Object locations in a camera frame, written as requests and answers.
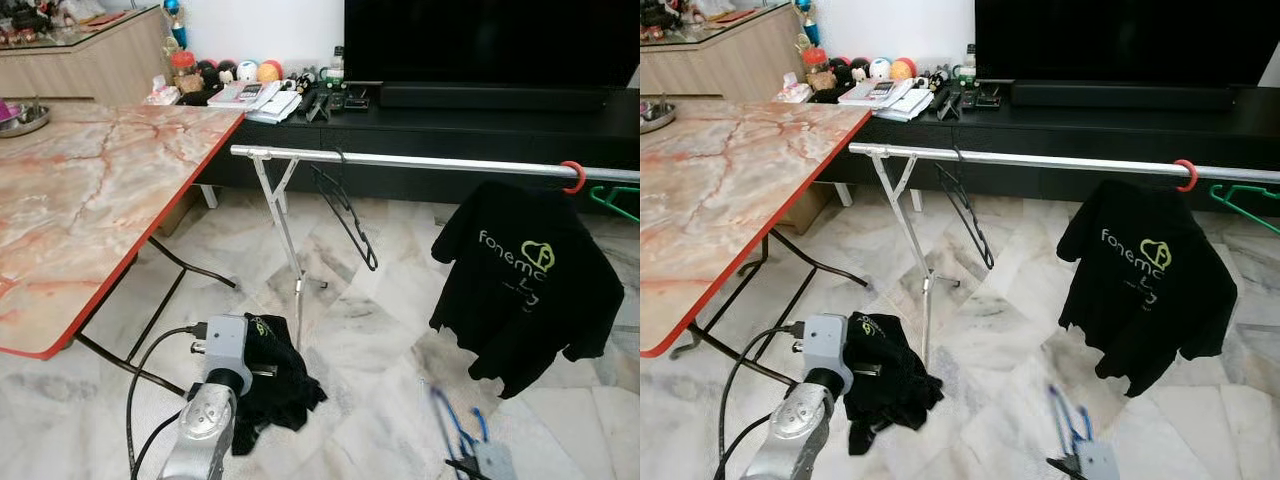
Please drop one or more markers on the blue clothes hanger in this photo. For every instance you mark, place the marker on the blue clothes hanger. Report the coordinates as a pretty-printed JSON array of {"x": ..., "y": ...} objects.
[
  {"x": 460, "y": 425},
  {"x": 1072, "y": 425}
]

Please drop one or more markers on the black logo T-shirt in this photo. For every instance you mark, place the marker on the black logo T-shirt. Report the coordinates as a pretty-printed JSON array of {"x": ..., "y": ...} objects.
[
  {"x": 1150, "y": 300},
  {"x": 900, "y": 385},
  {"x": 530, "y": 300},
  {"x": 285, "y": 390}
]

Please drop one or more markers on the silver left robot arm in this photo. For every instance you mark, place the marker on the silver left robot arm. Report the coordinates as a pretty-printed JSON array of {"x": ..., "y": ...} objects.
[
  {"x": 800, "y": 435},
  {"x": 205, "y": 430}
]

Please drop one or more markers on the black clothes hanger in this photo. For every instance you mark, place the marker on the black clothes hanger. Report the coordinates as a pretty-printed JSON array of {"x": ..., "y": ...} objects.
[
  {"x": 988, "y": 260},
  {"x": 372, "y": 262}
]

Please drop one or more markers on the green clothes hanger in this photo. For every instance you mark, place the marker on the green clothes hanger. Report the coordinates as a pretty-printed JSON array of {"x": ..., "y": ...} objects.
[
  {"x": 1213, "y": 192},
  {"x": 593, "y": 192}
]

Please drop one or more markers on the red clothes hanger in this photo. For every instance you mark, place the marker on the red clothes hanger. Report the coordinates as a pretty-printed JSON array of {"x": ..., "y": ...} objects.
[
  {"x": 1194, "y": 178},
  {"x": 582, "y": 180}
]

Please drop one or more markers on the silver clothes rack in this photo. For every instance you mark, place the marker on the silver clothes rack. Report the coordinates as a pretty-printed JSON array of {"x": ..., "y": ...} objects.
[
  {"x": 440, "y": 163},
  {"x": 1050, "y": 162}
]

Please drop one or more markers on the black TV console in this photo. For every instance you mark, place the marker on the black TV console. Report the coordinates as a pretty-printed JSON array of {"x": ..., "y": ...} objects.
[
  {"x": 1080, "y": 140},
  {"x": 450, "y": 140}
]

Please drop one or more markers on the marble pattern folding table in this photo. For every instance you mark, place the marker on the marble pattern folding table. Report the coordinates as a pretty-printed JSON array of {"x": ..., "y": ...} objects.
[
  {"x": 730, "y": 210},
  {"x": 90, "y": 210}
]

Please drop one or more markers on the black soundbar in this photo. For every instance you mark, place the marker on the black soundbar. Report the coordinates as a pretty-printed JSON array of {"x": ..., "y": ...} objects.
[{"x": 1120, "y": 96}]

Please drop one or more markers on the small black set-top box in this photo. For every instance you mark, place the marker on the small black set-top box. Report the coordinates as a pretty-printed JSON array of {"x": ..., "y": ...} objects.
[
  {"x": 350, "y": 98},
  {"x": 983, "y": 96}
]

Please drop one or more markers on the black remote control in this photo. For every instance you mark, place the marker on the black remote control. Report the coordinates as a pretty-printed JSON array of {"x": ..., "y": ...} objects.
[
  {"x": 951, "y": 103},
  {"x": 318, "y": 105}
]

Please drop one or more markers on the stack of white papers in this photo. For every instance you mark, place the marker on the stack of white papers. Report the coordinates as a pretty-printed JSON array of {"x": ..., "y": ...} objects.
[
  {"x": 278, "y": 107},
  {"x": 910, "y": 105}
]

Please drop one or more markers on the metal bowl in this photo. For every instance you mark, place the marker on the metal bowl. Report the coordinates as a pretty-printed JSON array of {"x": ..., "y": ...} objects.
[
  {"x": 30, "y": 123},
  {"x": 658, "y": 120}
]

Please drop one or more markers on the clear plastic bottle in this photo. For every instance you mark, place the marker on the clear plastic bottle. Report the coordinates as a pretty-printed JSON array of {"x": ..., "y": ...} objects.
[
  {"x": 969, "y": 61},
  {"x": 337, "y": 63}
]

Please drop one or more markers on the grey calculator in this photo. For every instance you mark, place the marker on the grey calculator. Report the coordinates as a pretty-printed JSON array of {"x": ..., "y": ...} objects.
[
  {"x": 250, "y": 90},
  {"x": 882, "y": 88}
]

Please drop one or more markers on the black television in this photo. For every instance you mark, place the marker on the black television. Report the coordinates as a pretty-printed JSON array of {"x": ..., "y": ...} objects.
[
  {"x": 1120, "y": 40},
  {"x": 490, "y": 40}
]

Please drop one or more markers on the orange round toy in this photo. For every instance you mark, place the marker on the orange round toy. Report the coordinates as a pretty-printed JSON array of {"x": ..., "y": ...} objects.
[
  {"x": 269, "y": 71},
  {"x": 904, "y": 69}
]

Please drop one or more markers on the white blue round toy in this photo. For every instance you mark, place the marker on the white blue round toy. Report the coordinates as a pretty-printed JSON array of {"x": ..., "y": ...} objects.
[
  {"x": 880, "y": 70},
  {"x": 247, "y": 72}
]

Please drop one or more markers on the black white round toy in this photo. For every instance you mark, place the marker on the black white round toy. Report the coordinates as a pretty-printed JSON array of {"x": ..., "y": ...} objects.
[
  {"x": 859, "y": 71},
  {"x": 226, "y": 73}
]

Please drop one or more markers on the red lid snack jar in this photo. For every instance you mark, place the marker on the red lid snack jar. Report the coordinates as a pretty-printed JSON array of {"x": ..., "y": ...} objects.
[
  {"x": 816, "y": 75},
  {"x": 182, "y": 78}
]

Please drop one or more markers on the pink tissue pack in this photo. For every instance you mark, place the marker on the pink tissue pack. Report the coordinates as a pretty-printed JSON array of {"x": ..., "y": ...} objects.
[
  {"x": 162, "y": 93},
  {"x": 793, "y": 90}
]

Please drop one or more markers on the wooden sideboard cabinet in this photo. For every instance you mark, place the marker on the wooden sideboard cabinet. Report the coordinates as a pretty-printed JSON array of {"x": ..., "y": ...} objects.
[
  {"x": 715, "y": 62},
  {"x": 80, "y": 65}
]

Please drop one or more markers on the gold blue trophy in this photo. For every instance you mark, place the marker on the gold blue trophy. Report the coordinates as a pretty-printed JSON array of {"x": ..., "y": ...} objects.
[
  {"x": 176, "y": 25},
  {"x": 806, "y": 22}
]

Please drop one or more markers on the magenta plastic cup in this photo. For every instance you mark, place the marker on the magenta plastic cup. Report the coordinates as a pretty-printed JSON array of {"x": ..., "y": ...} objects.
[{"x": 9, "y": 110}]

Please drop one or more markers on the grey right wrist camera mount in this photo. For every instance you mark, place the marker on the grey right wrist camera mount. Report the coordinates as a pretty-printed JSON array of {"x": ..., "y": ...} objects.
[
  {"x": 495, "y": 462},
  {"x": 1098, "y": 462}
]

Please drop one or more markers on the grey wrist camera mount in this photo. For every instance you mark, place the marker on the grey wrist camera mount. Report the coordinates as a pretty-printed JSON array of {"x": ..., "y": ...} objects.
[
  {"x": 828, "y": 343},
  {"x": 225, "y": 345},
  {"x": 495, "y": 462},
  {"x": 1098, "y": 462}
]

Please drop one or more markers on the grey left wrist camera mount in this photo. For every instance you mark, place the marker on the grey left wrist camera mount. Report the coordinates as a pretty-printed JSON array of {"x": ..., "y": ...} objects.
[
  {"x": 828, "y": 343},
  {"x": 225, "y": 345}
]

